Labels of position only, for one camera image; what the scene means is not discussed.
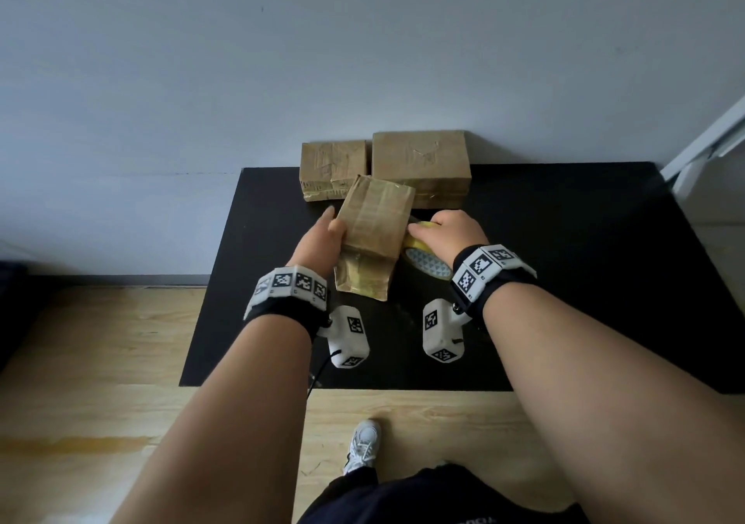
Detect person's right hand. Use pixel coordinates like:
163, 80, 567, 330
407, 209, 490, 269

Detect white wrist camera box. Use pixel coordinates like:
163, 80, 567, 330
421, 298, 473, 365
318, 305, 371, 370

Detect tall cardboard box square hole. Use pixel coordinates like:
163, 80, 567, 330
371, 129, 473, 211

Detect white left sneaker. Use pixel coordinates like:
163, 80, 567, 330
341, 419, 383, 477

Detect person's left forearm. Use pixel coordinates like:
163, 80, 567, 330
110, 315, 313, 524

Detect black shorts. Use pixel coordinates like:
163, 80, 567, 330
296, 462, 592, 524

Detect person's left hand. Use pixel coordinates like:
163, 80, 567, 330
286, 205, 348, 280

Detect black camera cable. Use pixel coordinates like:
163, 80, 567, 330
307, 349, 343, 398

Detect black marker wristband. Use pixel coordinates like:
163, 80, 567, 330
243, 266, 330, 342
449, 243, 538, 321

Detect small cardboard box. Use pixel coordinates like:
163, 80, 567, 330
299, 139, 372, 203

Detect white metal shelf frame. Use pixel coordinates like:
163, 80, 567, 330
660, 96, 745, 202

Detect person's right forearm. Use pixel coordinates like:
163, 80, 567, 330
483, 284, 745, 524

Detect yellow tape roll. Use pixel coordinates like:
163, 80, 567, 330
401, 221, 454, 281

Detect wide cardboard box torn flap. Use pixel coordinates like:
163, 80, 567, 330
333, 174, 418, 302

